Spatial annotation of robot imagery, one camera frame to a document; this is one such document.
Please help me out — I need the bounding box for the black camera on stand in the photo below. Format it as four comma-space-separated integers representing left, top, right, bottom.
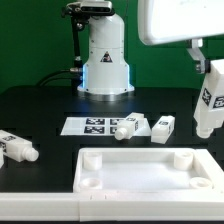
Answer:
62, 0, 114, 17

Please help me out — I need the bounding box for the black camera stand pole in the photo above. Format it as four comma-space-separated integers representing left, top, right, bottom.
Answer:
71, 17, 83, 95

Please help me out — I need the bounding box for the white desk top tray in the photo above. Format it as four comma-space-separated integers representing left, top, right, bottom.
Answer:
73, 148, 214, 193

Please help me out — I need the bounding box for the white marker sheet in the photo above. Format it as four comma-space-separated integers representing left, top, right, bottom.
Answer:
60, 116, 153, 138

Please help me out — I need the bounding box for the white front fence bar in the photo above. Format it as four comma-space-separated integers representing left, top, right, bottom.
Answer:
0, 190, 224, 221

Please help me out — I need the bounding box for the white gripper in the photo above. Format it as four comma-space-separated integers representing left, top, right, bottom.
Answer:
137, 0, 224, 74

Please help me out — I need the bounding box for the black cable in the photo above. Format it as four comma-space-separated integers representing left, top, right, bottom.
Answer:
35, 69, 83, 87

